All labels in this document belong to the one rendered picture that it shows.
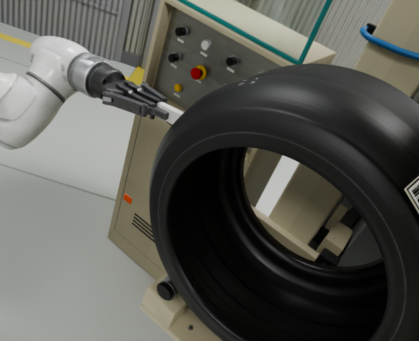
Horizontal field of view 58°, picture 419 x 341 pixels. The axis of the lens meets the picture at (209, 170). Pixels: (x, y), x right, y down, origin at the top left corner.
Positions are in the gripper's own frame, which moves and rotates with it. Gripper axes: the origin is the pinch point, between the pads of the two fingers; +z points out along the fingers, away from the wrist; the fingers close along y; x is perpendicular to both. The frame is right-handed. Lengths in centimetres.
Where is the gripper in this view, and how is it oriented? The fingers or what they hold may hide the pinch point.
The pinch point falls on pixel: (171, 115)
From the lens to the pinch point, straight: 77.9
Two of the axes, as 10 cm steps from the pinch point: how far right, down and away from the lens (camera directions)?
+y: 5.6, -3.5, 7.5
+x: -1.9, 8.3, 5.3
